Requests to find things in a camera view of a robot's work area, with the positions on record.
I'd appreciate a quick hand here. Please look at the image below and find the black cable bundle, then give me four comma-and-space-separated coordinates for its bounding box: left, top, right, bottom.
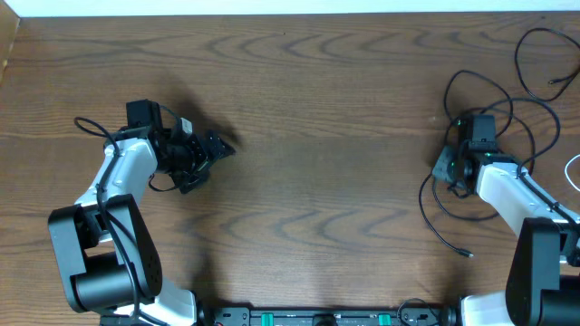
417, 68, 562, 259

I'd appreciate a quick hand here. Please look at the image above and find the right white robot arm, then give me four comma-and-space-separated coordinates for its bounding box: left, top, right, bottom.
433, 114, 579, 325

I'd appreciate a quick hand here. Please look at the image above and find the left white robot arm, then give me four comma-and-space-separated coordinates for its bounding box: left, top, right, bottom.
48, 100, 236, 325

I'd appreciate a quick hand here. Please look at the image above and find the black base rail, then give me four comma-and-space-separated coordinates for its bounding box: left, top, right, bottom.
194, 303, 462, 326

